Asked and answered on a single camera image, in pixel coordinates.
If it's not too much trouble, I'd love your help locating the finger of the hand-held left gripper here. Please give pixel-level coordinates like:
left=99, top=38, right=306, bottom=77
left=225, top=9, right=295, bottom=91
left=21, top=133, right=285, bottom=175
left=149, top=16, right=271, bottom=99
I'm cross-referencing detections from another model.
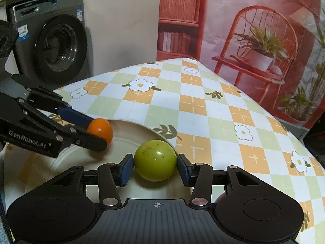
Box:
left=15, top=99, right=108, bottom=153
left=11, top=74, right=95, bottom=131

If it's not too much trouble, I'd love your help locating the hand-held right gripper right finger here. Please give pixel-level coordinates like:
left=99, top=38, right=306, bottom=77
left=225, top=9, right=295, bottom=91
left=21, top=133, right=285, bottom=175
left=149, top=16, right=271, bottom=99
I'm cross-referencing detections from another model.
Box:
left=178, top=153, right=263, bottom=207

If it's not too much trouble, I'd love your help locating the red printed backdrop cloth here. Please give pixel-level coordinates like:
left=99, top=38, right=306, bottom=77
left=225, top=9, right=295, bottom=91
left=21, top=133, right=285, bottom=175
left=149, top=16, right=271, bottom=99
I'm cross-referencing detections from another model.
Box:
left=156, top=0, right=325, bottom=130

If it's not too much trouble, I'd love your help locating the checked flower tablecloth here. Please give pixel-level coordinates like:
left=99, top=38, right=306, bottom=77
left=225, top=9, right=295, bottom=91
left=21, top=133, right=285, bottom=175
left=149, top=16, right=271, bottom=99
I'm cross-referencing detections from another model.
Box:
left=51, top=57, right=325, bottom=244

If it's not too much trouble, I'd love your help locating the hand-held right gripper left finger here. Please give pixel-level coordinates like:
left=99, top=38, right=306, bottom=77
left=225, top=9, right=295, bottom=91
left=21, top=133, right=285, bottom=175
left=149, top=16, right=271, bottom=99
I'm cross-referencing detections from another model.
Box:
left=49, top=154, right=134, bottom=209

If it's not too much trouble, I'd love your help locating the cream round plate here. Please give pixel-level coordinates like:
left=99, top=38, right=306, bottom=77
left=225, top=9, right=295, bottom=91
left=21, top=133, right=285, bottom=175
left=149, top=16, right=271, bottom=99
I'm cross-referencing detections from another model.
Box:
left=3, top=119, right=195, bottom=224

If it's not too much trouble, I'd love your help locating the orange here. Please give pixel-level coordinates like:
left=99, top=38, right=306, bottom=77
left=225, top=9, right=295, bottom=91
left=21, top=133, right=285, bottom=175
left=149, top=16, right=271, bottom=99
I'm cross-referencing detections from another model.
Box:
left=88, top=118, right=113, bottom=146

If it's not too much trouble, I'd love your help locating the green apple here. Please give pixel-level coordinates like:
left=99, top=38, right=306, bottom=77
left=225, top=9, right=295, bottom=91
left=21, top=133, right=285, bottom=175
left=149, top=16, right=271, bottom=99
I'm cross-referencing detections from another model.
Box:
left=134, top=140, right=178, bottom=182

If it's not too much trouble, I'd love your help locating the grey washing machine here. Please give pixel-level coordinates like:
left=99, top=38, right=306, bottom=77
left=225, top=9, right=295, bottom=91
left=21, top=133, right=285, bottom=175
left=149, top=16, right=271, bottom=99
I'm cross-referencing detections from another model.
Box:
left=9, top=0, right=92, bottom=84

